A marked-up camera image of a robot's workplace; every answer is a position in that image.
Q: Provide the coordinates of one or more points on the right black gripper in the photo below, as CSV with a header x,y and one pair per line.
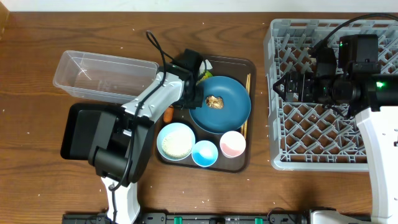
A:
x,y
289,89

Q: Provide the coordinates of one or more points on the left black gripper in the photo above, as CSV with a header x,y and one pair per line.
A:
x,y
193,101

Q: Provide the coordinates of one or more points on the brown food scrap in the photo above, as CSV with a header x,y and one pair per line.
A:
x,y
214,102

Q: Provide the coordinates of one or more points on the dark blue plate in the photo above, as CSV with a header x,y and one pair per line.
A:
x,y
236,105

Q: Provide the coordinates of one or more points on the small blue cup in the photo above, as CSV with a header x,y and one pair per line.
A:
x,y
204,153

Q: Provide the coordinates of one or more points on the pink white cup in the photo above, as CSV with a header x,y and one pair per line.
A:
x,y
232,144

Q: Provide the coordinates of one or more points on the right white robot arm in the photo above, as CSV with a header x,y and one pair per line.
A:
x,y
354,77

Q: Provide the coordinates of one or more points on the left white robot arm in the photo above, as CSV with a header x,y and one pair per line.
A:
x,y
122,141

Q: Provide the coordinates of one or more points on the grey dishwasher rack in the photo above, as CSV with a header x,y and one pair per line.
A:
x,y
307,136

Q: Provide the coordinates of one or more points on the black waste bin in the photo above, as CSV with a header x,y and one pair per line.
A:
x,y
81,127

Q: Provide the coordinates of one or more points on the yellow green snack wrapper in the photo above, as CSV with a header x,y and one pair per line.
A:
x,y
206,75

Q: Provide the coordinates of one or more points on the orange carrot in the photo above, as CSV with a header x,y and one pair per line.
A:
x,y
168,114

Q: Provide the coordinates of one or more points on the crumpled white tissue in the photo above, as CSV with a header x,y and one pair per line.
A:
x,y
205,66

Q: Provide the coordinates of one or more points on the light blue rice bowl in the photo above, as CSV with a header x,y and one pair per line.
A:
x,y
175,141

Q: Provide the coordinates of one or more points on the dark brown serving tray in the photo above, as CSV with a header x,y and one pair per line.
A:
x,y
237,69

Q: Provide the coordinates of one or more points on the left wooden chopstick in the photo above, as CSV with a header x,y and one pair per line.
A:
x,y
242,129

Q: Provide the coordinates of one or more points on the clear plastic bin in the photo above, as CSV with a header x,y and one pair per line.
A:
x,y
101,77

